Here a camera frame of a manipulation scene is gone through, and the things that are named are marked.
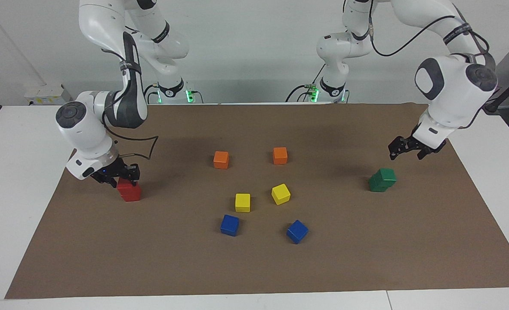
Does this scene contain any green wooden cube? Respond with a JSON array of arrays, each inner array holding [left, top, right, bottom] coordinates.
[[368, 174, 395, 193], [374, 167, 398, 186]]

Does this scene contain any orange wooden cube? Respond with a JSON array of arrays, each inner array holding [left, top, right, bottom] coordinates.
[[213, 150, 230, 170], [272, 146, 289, 165]]

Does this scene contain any black metal stand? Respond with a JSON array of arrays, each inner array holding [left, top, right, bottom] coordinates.
[[483, 68, 509, 115]]

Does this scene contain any beige box with yellow labels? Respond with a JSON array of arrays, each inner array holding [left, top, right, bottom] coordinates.
[[24, 84, 72, 106]]

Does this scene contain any blue wooden cube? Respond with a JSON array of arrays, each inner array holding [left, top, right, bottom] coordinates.
[[286, 220, 309, 245], [220, 214, 240, 237]]

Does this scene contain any yellow wooden cube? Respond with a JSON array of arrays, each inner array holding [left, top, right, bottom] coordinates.
[[235, 193, 252, 213], [271, 183, 291, 206]]

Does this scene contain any brown paper table mat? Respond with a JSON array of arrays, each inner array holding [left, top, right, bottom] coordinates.
[[5, 102, 509, 300]]

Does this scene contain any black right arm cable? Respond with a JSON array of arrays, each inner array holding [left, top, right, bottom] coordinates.
[[102, 24, 159, 161]]

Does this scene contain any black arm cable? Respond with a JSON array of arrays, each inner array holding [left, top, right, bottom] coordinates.
[[368, 0, 500, 130], [102, 24, 159, 161]]

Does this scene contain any black base cable bundle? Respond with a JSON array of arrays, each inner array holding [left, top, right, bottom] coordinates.
[[143, 83, 160, 105], [285, 64, 326, 104]]

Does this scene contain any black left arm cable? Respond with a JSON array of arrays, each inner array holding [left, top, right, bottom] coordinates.
[[368, 0, 500, 130]]

